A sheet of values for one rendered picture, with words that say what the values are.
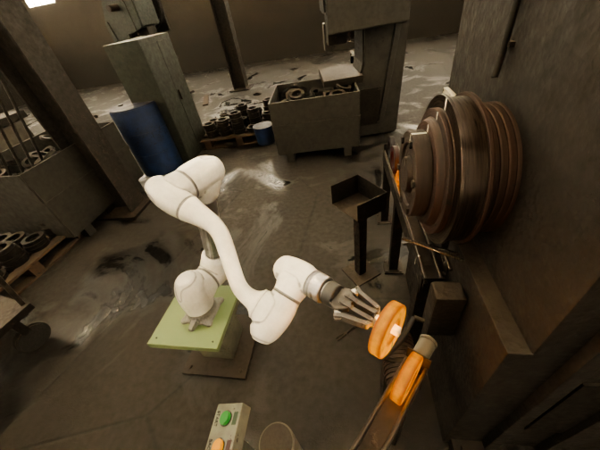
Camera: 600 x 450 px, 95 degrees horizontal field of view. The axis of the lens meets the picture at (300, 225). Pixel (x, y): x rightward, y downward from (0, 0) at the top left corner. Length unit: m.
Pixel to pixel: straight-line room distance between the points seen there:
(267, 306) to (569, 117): 0.84
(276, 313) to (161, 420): 1.20
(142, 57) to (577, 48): 3.83
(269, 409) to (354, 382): 0.47
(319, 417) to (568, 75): 1.58
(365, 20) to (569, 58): 2.78
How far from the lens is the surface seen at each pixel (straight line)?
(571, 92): 0.78
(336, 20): 3.40
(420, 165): 0.87
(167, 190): 1.07
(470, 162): 0.82
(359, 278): 2.07
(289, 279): 0.89
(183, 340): 1.62
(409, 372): 0.92
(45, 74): 3.33
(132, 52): 4.13
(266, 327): 0.90
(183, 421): 1.89
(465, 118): 0.87
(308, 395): 1.72
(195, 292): 1.47
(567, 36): 0.83
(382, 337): 0.75
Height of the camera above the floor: 1.63
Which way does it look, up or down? 40 degrees down
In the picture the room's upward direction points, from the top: 11 degrees counter-clockwise
